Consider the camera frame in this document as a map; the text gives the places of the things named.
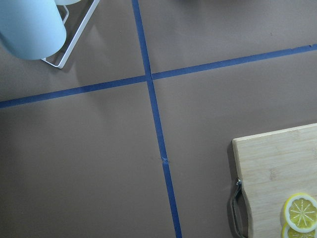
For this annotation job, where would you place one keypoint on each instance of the light blue cup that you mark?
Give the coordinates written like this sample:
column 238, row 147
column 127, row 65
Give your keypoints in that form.
column 31, row 29

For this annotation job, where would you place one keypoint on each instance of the upper lemon slice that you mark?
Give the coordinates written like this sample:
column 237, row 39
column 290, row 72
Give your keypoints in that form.
column 300, row 212

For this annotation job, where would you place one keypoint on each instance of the white wire cup rack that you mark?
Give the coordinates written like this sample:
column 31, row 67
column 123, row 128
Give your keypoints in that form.
column 75, row 16

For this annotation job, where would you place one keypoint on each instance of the bamboo cutting board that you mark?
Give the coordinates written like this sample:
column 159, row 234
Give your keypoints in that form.
column 272, row 167

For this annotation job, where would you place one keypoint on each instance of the lemon slice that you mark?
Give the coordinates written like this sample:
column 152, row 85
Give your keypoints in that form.
column 300, row 212
column 288, row 232

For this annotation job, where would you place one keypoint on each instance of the lower lemon slice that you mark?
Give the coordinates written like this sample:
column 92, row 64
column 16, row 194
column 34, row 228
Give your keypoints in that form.
column 288, row 232

